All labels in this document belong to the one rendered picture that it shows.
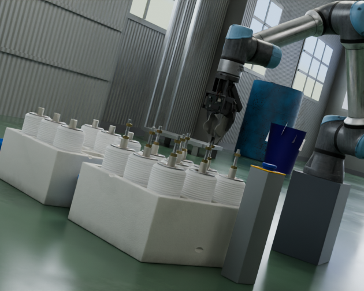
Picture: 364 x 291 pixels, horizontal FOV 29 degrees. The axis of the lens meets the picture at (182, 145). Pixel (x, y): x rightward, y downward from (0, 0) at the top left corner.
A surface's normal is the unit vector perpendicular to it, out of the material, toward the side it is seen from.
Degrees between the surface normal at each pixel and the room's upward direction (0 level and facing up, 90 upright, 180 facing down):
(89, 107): 90
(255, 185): 90
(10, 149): 90
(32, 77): 90
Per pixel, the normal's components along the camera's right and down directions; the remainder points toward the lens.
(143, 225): -0.74, -0.16
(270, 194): 0.62, 0.22
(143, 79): 0.87, 0.26
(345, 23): -0.87, 0.22
